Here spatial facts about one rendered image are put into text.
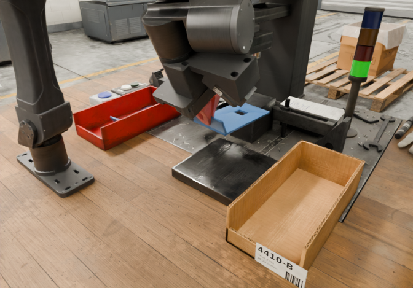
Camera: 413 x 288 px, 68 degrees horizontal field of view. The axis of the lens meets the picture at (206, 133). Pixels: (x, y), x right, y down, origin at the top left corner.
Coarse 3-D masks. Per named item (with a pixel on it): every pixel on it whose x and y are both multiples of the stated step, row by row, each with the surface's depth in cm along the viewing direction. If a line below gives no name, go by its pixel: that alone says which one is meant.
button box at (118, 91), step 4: (128, 84) 100; (140, 84) 100; (144, 84) 100; (152, 84) 105; (112, 88) 96; (116, 88) 97; (120, 88) 96; (132, 88) 97; (136, 88) 97; (140, 88) 97; (112, 92) 96; (116, 92) 94; (120, 92) 94; (124, 92) 94; (128, 92) 94
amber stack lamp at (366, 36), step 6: (360, 30) 66; (366, 30) 65; (372, 30) 64; (378, 30) 65; (360, 36) 66; (366, 36) 65; (372, 36) 65; (360, 42) 67; (366, 42) 66; (372, 42) 66
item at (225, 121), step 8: (248, 104) 61; (216, 112) 57; (224, 112) 57; (232, 112) 57; (248, 112) 58; (256, 112) 58; (264, 112) 58; (216, 120) 48; (224, 120) 54; (232, 120) 54; (240, 120) 54; (248, 120) 55; (216, 128) 50; (224, 128) 49; (232, 128) 51
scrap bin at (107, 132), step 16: (128, 96) 85; (144, 96) 90; (80, 112) 75; (96, 112) 79; (112, 112) 83; (128, 112) 87; (144, 112) 76; (160, 112) 80; (176, 112) 85; (80, 128) 74; (96, 128) 79; (112, 128) 70; (128, 128) 74; (144, 128) 78; (96, 144) 72; (112, 144) 71
